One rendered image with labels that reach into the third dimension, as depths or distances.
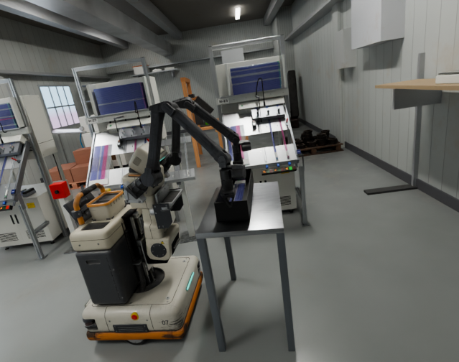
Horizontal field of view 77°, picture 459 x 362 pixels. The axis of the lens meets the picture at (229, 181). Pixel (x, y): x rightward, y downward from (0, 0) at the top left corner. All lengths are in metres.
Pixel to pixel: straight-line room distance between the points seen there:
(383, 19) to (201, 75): 8.18
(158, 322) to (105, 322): 0.35
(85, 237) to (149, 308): 0.58
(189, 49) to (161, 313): 10.39
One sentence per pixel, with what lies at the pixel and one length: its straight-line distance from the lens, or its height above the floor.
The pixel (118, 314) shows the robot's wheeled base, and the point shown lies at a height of 0.25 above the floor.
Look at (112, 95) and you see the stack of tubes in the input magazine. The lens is 3.43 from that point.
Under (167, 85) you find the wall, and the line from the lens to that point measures 11.69.
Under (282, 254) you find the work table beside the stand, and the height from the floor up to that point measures 0.65.
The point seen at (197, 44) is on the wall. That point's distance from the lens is 11.57.
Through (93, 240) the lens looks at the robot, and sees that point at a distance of 1.89.
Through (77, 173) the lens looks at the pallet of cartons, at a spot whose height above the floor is 0.30.
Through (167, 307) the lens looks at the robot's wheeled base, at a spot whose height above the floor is 0.28.
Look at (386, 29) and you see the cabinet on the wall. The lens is 4.22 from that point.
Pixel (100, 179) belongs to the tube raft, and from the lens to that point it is 3.23.
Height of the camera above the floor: 1.50
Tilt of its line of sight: 18 degrees down
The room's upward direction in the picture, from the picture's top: 9 degrees counter-clockwise
